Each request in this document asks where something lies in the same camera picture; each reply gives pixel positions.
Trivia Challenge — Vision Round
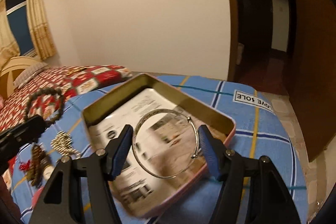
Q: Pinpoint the beige curtain panel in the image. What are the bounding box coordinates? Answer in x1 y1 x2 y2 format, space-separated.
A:
0 0 21 69
26 0 56 60

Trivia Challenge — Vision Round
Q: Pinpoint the pink metal tin box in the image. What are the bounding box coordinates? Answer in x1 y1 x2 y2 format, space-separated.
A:
81 73 236 218

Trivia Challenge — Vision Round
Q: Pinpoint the brown wooden bead bracelet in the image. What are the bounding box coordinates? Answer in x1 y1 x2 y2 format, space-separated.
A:
23 87 66 127

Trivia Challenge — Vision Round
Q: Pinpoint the beige curtain right panel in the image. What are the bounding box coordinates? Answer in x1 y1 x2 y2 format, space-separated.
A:
26 0 56 60

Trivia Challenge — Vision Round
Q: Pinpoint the brown wooden door frame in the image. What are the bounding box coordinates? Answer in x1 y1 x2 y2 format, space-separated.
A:
227 0 239 82

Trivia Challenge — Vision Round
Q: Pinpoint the gold watch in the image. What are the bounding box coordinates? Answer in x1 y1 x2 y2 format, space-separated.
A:
41 155 55 180

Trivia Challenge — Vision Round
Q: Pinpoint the cream wooden headboard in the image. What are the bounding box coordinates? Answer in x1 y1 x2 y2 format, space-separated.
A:
0 56 40 100

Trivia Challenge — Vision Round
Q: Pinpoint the brown wooden door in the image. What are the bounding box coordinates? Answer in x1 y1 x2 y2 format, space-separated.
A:
288 0 335 161

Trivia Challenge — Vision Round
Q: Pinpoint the red knotted string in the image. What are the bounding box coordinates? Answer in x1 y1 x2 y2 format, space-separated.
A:
7 155 33 175

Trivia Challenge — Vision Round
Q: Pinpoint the window with blue glass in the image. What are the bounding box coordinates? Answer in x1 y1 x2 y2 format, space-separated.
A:
6 0 36 57

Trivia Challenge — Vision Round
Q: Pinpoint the beige curtain left panel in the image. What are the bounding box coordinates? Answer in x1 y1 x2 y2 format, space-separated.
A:
0 0 21 69

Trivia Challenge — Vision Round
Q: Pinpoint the blue plaid towel blanket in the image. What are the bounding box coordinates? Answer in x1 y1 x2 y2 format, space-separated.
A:
10 75 308 224

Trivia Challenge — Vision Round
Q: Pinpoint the striped pillow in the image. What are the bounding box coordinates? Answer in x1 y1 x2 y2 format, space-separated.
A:
14 63 49 88

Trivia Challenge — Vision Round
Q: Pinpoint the red patterned quilt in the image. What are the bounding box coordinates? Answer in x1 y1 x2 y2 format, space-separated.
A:
1 65 132 131

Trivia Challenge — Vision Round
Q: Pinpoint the printed paper leaflet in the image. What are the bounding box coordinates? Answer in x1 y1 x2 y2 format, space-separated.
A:
88 88 228 212

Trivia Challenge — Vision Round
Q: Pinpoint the white pearl necklace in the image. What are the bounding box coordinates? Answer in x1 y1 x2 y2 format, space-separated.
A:
50 130 82 159

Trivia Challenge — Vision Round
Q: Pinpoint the floral patterned bed sheet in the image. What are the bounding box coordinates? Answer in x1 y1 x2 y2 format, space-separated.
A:
262 92 336 222

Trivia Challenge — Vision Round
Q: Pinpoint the silver bangle bracelet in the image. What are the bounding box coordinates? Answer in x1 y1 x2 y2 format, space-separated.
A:
131 109 201 179

